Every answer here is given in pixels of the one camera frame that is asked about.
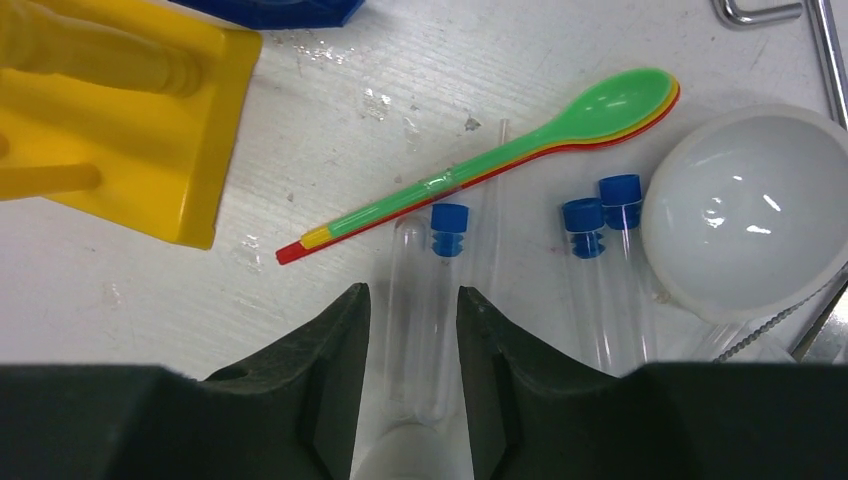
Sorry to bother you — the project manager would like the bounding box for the graduated cylinder blue base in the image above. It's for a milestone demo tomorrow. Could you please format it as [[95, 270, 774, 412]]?
[[172, 0, 365, 30]]

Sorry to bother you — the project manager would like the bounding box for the brown test tube brush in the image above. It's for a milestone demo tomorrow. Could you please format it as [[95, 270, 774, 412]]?
[[712, 272, 847, 364]]

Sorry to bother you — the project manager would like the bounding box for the yellow test tube rack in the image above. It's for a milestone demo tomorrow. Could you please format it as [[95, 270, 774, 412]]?
[[1, 1, 262, 250]]

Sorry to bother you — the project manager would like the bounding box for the white evaporating dish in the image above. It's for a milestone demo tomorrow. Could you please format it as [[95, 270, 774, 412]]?
[[641, 105, 847, 324]]

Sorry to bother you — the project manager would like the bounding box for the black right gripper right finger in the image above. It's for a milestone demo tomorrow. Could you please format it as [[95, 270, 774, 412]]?
[[457, 287, 847, 479]]

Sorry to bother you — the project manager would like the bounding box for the clear glass test tube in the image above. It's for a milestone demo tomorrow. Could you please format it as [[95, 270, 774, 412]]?
[[382, 216, 455, 425]]

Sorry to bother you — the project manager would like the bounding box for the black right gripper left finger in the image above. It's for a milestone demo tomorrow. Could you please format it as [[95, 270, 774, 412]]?
[[1, 283, 371, 479]]

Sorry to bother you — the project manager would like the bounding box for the blue capped test tube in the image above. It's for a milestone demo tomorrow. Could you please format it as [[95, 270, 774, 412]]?
[[561, 197, 616, 375], [430, 203, 470, 402], [598, 174, 657, 373]]

